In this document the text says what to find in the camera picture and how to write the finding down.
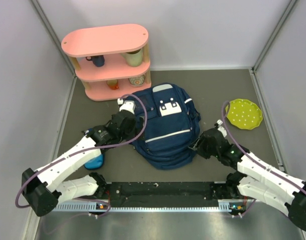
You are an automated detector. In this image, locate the navy blue student backpack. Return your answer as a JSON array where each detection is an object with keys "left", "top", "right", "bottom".
[{"left": 126, "top": 83, "right": 201, "bottom": 170}]

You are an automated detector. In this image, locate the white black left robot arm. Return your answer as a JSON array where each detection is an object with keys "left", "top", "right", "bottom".
[{"left": 17, "top": 97, "right": 142, "bottom": 217}]

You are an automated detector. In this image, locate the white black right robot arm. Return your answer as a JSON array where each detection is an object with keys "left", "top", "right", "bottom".
[{"left": 190, "top": 120, "right": 306, "bottom": 232}]

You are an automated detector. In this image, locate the orange cup on shelf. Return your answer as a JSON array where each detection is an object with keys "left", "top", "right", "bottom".
[{"left": 106, "top": 79, "right": 119, "bottom": 90}]

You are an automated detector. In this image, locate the patterned small bowl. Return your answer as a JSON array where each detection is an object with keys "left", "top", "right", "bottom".
[{"left": 128, "top": 74, "right": 145, "bottom": 87}]

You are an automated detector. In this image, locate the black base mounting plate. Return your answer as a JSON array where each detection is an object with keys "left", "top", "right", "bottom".
[{"left": 82, "top": 181, "right": 243, "bottom": 208}]

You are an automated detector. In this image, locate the blue dinosaur pencil case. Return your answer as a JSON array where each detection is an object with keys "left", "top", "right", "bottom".
[{"left": 84, "top": 154, "right": 104, "bottom": 170}]

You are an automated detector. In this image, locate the green polka dot plate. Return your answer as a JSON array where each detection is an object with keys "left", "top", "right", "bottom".
[{"left": 225, "top": 98, "right": 263, "bottom": 130}]

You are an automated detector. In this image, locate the pink three-tier shelf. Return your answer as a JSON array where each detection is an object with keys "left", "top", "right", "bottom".
[{"left": 61, "top": 23, "right": 151, "bottom": 101}]

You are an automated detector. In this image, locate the pale green cup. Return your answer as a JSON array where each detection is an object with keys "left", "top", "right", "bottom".
[{"left": 121, "top": 49, "right": 143, "bottom": 67}]

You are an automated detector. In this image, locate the dark blue mug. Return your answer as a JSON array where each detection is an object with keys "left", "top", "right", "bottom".
[{"left": 85, "top": 55, "right": 105, "bottom": 67}]

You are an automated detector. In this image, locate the grey slotted cable duct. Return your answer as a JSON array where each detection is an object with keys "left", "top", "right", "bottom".
[{"left": 56, "top": 199, "right": 246, "bottom": 213}]

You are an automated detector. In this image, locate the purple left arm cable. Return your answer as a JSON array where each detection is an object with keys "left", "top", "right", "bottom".
[{"left": 15, "top": 93, "right": 147, "bottom": 213}]

